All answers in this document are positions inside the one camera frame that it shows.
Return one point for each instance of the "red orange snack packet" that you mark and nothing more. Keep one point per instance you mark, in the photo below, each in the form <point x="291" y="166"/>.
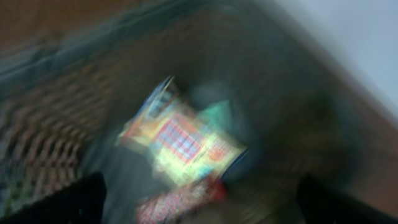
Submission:
<point x="172" y="205"/>

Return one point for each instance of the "gray plastic shopping basket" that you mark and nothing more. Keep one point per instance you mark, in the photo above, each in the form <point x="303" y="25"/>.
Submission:
<point x="67" y="93"/>

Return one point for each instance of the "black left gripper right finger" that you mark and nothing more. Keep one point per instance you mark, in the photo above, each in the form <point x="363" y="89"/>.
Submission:
<point x="320" y="203"/>

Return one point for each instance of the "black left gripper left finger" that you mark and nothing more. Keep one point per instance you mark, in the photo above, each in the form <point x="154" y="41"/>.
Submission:
<point x="80" y="203"/>

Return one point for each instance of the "mint green tissue pack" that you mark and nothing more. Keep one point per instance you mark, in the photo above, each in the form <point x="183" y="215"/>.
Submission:
<point x="218" y="115"/>

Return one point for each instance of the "yellow snack bag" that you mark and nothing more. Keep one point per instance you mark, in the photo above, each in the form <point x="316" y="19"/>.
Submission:
<point x="181" y="144"/>

